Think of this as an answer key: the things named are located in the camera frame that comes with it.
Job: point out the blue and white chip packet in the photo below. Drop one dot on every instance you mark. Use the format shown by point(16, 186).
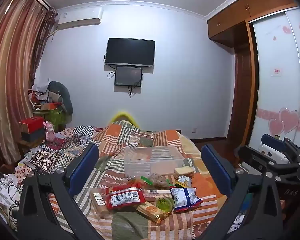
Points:
point(185, 198)

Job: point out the white printed bag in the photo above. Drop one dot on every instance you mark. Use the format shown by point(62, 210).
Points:
point(236, 223)

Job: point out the clear nut bag green label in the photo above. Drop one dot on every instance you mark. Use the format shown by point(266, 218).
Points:
point(157, 180)

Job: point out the red snack packet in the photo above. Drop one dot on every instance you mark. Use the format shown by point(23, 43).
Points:
point(125, 197)

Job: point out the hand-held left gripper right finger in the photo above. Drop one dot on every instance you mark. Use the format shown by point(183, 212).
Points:
point(216, 165)

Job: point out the white plastic object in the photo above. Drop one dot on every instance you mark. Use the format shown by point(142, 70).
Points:
point(275, 153)

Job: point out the clear plastic storage container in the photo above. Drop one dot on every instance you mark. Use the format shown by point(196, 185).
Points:
point(152, 160)

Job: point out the brown sandwich bread packet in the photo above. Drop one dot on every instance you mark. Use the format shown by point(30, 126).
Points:
point(183, 171)

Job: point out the pile of papers and boxes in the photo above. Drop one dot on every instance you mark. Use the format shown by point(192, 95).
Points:
point(40, 97)

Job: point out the white air conditioner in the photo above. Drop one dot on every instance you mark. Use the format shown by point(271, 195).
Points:
point(80, 17)

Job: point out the orange cracker packet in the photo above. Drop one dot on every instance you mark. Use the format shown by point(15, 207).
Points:
point(150, 210)

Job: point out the grey pillow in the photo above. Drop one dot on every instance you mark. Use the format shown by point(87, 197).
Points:
point(65, 95)

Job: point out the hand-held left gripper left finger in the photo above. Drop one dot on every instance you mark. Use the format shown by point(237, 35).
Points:
point(86, 165)

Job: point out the striped curtain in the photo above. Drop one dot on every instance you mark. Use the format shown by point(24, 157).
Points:
point(10, 67)

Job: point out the orange striped blanket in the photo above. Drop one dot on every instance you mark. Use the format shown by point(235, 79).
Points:
point(180, 225)

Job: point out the pink bunny toy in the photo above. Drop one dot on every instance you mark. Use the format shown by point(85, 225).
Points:
point(49, 132)

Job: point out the beige roll snack packet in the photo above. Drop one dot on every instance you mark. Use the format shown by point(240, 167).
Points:
point(100, 202)

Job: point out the green box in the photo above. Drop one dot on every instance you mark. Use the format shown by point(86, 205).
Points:
point(53, 118)

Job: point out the wooden room door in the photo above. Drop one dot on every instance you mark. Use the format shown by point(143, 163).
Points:
point(242, 92)

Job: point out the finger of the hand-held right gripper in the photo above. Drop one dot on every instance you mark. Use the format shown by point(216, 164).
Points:
point(272, 140)
point(255, 155)

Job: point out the dark box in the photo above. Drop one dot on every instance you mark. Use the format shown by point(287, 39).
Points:
point(32, 136)

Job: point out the black wall television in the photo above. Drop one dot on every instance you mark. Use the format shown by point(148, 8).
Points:
point(130, 51)

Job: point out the white sliding door heart stickers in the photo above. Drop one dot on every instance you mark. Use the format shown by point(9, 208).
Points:
point(277, 80)

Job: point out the red box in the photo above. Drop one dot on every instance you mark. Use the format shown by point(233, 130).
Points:
point(31, 125)

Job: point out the small black wall monitor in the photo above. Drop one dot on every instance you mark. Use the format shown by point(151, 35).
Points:
point(128, 76)

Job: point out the patchwork printed quilt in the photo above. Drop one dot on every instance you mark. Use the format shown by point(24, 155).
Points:
point(55, 150)

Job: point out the green jelly cup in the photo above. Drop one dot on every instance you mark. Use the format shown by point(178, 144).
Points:
point(163, 203)

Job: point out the small yellow white packet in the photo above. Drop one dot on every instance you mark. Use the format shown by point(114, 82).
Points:
point(183, 181)

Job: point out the long pink snack packet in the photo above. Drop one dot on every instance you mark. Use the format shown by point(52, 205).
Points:
point(155, 194)

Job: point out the wooden wardrobe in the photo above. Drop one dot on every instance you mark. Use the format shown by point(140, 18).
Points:
point(240, 5)

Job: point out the yellow plastic object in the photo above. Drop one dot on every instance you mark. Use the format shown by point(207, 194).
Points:
point(123, 116)

